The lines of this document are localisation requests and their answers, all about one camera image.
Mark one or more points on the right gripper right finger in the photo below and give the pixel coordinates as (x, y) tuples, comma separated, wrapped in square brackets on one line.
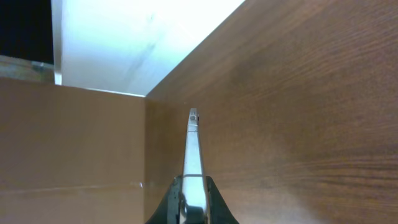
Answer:
[(219, 211)]

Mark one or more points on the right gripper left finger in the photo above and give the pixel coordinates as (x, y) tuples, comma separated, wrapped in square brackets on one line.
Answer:
[(168, 211)]

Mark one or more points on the brown cardboard divider panel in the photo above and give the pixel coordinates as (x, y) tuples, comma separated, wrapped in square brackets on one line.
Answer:
[(70, 155)]

